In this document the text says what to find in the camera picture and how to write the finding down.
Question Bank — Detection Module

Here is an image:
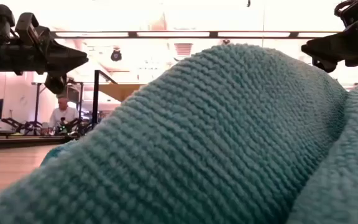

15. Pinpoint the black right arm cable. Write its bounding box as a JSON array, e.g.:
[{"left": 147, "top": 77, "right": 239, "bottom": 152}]
[{"left": 334, "top": 0, "right": 358, "bottom": 18}]

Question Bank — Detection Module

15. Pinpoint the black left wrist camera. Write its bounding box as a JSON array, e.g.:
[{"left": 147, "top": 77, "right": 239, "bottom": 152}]
[{"left": 44, "top": 73, "right": 68, "bottom": 95}]

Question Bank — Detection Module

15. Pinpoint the teal knitted cloth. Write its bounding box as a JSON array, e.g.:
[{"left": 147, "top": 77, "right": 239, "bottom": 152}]
[{"left": 0, "top": 42, "right": 358, "bottom": 224}]

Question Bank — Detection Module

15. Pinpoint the black hanging round object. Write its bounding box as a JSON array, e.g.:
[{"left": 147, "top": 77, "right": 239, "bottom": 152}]
[{"left": 110, "top": 47, "right": 122, "bottom": 62}]

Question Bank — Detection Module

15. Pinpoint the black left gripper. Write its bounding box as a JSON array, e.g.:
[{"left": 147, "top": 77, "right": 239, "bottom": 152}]
[{"left": 9, "top": 12, "right": 90, "bottom": 77}]

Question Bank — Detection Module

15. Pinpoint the red slatted vent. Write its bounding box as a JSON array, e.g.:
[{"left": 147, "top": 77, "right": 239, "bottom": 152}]
[{"left": 174, "top": 42, "right": 194, "bottom": 57}]

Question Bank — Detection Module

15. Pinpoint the person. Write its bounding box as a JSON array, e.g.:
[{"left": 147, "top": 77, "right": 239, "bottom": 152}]
[{"left": 48, "top": 96, "right": 80, "bottom": 129}]

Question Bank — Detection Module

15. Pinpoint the black metal stand frame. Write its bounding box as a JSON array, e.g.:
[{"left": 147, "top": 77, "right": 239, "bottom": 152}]
[{"left": 31, "top": 81, "right": 84, "bottom": 133}]

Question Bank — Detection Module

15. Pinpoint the black aluminium table rail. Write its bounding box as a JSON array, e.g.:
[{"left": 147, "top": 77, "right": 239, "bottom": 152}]
[{"left": 0, "top": 135, "right": 74, "bottom": 151}]

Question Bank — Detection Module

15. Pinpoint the dark horizontal overhead beam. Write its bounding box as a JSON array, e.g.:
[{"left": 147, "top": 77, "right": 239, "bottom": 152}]
[{"left": 50, "top": 30, "right": 343, "bottom": 39}]

